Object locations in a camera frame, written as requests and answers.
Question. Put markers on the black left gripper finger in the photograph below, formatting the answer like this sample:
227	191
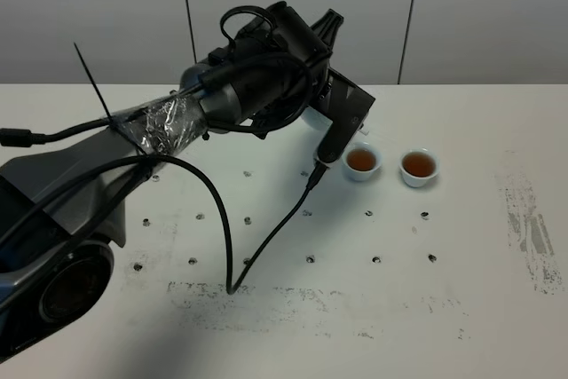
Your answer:
327	27

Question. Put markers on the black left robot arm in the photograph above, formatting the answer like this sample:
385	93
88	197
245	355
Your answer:
63	211

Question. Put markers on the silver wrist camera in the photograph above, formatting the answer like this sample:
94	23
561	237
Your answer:
346	106

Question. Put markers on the right blue porcelain teacup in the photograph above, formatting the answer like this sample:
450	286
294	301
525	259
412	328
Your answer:
419	168

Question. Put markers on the left blue porcelain teacup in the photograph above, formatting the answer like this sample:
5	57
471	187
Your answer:
361	161

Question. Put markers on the blue porcelain teapot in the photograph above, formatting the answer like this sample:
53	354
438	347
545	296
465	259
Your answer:
321	119

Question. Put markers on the blue porcelain teacup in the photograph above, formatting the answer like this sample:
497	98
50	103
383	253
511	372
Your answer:
419	168
361	161

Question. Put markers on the black cable tie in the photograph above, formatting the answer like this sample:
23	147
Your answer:
95	86

